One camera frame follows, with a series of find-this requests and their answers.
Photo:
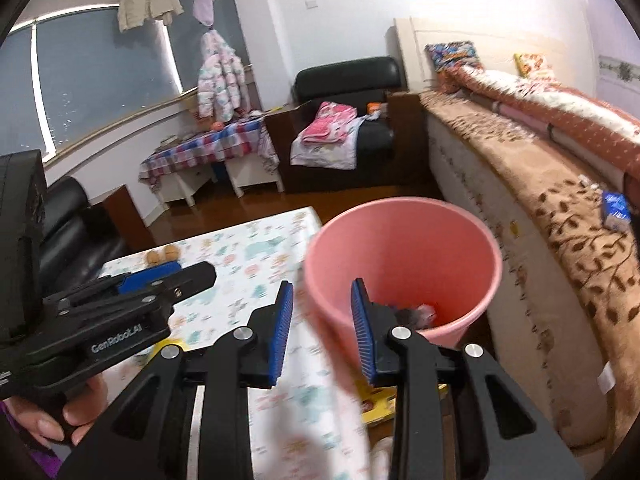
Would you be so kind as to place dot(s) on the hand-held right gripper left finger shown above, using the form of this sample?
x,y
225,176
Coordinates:
x,y
282,335

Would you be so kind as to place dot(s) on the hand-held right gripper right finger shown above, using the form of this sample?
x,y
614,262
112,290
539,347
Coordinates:
x,y
360,335

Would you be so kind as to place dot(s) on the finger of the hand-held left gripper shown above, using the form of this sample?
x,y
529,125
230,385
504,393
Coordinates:
x,y
190,280
150,275

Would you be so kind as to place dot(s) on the pink plastic bucket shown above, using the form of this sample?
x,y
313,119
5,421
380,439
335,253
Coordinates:
x,y
400,240

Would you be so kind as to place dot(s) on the person's left hand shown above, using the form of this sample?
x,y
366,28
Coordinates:
x,y
90,405

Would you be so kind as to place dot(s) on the brown walnut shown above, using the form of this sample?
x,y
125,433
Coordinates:
x,y
153,257
171,251

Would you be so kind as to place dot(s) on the black leather sofa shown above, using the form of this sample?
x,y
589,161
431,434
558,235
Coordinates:
x,y
75,240

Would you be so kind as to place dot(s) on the brown wooden side table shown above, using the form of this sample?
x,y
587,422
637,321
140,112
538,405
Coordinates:
x,y
125,220

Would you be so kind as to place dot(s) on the yellow snack package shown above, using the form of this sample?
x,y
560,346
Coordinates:
x,y
377,407

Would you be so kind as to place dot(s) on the white desk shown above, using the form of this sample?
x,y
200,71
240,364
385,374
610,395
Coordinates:
x,y
250,177

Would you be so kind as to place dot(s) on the plaid tablecloth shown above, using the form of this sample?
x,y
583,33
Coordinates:
x,y
210,147

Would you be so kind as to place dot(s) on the bed with floral mattress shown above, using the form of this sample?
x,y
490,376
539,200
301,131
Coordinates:
x,y
500,285

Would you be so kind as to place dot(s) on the white patterned cloth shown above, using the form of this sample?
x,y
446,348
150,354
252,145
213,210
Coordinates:
x,y
325,155

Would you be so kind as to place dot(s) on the pink patterned puffer jacket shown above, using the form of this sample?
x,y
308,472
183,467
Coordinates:
x,y
220,80

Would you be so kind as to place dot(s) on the pink folded blanket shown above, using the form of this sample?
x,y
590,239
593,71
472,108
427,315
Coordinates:
x,y
327,122

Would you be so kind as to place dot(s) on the large dark window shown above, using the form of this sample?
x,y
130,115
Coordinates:
x,y
100,60

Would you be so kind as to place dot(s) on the small orange box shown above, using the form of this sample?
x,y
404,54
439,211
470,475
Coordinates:
x,y
374,108

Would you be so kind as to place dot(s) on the brown leaf pattern blanket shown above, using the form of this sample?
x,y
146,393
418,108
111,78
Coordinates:
x,y
575,220

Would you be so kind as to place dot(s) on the black leather armchair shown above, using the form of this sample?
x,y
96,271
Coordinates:
x,y
345,77

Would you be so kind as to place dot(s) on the beige hanging garment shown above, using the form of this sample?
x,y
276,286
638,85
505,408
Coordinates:
x,y
145,2

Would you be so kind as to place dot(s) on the light purple hanging hat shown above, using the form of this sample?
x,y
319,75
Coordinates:
x,y
204,7

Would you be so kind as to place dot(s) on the small blue box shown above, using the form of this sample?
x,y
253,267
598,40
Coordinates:
x,y
616,207

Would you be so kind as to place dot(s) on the colourful patterned pillow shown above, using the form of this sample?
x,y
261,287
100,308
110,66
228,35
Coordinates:
x,y
452,57

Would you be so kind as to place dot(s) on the orange dotted quilt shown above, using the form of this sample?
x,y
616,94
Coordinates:
x,y
575,110

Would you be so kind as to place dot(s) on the yellow flowered pillow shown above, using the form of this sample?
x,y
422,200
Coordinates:
x,y
534,65

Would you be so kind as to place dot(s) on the cream bed headboard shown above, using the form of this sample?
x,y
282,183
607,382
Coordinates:
x,y
500,35

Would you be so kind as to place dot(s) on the lilac wardrobe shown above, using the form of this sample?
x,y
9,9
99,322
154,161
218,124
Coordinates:
x,y
615,35

